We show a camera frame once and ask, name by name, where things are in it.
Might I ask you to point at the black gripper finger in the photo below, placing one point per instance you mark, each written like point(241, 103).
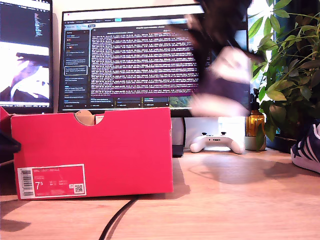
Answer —
point(8, 145)

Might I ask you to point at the red cardboard shoebox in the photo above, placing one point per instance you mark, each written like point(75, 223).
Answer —
point(100, 155)

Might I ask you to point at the narrow black computer monitor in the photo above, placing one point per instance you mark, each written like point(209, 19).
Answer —
point(25, 25)

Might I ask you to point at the large black computer monitor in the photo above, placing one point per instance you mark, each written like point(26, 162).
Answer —
point(137, 62)

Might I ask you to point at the black monitor stand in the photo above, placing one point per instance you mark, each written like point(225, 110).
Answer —
point(177, 151)

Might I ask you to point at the white game controller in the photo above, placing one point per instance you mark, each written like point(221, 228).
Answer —
point(217, 143)

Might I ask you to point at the amber pump bottle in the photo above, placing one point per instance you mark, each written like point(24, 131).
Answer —
point(253, 122)

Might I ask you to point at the black plant tray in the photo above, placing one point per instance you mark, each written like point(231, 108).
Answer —
point(280, 145)

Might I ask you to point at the green leafy potted plant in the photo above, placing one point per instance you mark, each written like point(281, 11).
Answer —
point(287, 82)

